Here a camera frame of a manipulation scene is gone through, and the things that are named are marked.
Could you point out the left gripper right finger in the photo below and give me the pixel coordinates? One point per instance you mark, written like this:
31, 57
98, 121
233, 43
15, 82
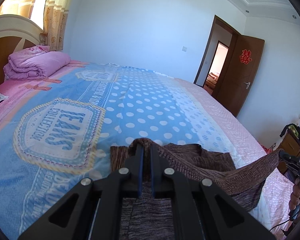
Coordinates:
201, 210

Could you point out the right hand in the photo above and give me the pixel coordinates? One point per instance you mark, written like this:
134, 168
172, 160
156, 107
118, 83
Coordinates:
295, 195

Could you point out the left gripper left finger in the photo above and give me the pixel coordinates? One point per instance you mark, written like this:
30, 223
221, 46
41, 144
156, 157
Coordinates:
92, 208

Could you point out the wooden bedside cabinet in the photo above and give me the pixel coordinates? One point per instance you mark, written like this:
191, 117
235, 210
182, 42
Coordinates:
290, 145

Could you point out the silver door handle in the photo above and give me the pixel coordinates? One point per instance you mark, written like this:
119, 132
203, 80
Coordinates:
247, 85

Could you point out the cream wooden headboard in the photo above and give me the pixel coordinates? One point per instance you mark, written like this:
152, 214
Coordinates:
16, 33

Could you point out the yellow patterned curtain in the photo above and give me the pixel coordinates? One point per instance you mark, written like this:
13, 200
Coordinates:
50, 15

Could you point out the brown wooden door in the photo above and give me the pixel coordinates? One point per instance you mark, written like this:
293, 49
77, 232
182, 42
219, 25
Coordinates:
231, 92

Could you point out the folded pink quilt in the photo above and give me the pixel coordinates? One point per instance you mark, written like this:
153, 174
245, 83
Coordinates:
35, 63

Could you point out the brown knit sweater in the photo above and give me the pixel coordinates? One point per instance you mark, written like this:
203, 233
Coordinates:
149, 218

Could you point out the blue polka dot bedsheet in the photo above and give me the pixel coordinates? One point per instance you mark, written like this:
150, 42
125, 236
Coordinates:
56, 131

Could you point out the red double happiness decal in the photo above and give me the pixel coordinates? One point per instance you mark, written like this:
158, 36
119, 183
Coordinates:
245, 56

